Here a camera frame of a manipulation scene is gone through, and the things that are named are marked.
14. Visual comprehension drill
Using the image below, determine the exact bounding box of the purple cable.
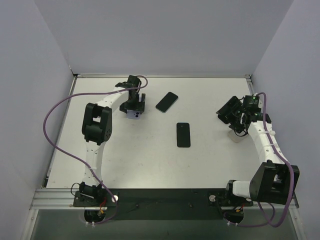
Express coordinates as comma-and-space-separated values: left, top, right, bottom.
254, 92, 295, 228
42, 74, 148, 225

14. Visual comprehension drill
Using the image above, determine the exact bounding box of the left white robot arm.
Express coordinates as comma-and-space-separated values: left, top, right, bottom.
79, 75, 146, 206

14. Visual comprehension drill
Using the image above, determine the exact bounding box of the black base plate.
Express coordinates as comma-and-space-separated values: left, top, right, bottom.
73, 188, 253, 222

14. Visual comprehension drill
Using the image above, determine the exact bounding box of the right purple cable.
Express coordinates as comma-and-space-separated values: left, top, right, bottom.
254, 92, 295, 228

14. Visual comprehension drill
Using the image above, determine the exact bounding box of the aluminium front rail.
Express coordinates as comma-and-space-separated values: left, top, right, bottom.
29, 187, 300, 211

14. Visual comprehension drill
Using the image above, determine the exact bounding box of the lilac phone case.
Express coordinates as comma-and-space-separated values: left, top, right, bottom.
126, 110, 142, 120

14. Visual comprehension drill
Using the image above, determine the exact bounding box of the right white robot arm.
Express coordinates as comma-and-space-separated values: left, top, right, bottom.
216, 95, 300, 205

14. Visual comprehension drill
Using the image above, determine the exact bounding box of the beige phone case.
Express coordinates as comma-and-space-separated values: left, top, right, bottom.
227, 130, 249, 143

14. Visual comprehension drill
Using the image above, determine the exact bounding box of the dark smartphone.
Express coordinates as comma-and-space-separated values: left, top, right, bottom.
155, 91, 179, 113

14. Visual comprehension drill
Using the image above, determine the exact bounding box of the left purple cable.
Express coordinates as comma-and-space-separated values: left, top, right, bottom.
42, 74, 148, 225

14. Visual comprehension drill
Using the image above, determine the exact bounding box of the black smartphone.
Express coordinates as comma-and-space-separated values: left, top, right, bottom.
176, 122, 191, 148

